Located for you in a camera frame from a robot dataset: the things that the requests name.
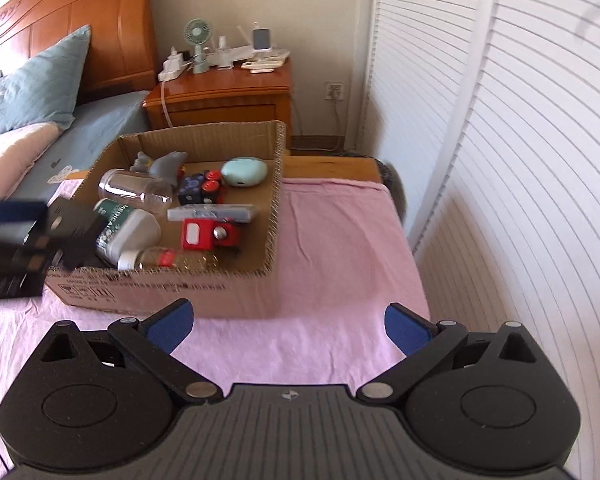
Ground small green desk fan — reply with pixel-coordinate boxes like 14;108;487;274
182;19;214;75

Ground flat white remote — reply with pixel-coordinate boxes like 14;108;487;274
240;57;286;75

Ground grey socket cable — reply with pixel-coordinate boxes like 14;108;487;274
332;100;347;152

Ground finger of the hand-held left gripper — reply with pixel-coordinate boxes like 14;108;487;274
0;199;50;241

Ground wooden headboard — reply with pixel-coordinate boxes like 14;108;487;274
0;0;160;95

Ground mint green case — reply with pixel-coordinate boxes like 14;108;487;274
221;157;270;188

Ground white power strip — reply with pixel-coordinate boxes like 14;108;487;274
157;57;188;82

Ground clear labelled blister pack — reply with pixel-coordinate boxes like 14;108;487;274
167;203;258;223

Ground cardboard box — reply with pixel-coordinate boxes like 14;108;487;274
45;120;287;320

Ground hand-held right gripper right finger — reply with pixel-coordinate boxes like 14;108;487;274
356;303;538;403

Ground pink blanket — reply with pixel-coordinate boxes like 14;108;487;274
0;177;431;461

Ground white cable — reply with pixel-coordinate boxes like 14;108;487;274
161;80;173;130

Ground dark fidget cube red buttons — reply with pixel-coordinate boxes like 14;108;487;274
177;170;223;206

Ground grey dog toy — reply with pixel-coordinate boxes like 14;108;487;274
130;150;190;183

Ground teal pillow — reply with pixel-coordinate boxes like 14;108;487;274
0;24;92;140

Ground wooden nightstand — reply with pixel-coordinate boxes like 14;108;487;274
142;57;293;148

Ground pink pillow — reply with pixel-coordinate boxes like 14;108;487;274
0;122;65;196

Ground wooden bed frame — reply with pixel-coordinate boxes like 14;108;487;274
282;154;383;184

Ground white device on stand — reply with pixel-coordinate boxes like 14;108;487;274
250;22;272;61

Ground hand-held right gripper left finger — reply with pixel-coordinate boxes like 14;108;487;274
40;298;221;406

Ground clear plastic jar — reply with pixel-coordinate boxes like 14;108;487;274
98;168;175;213

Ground blue patterned bed sheet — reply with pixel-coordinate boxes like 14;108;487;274
0;90;153;333

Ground white louvered door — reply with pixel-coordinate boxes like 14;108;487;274
412;0;600;480
367;0;503;256

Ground clear bottle of golden capsules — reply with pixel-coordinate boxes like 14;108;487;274
117;246;221;272

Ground green label white bottle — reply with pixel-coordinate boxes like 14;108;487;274
92;198;162;267

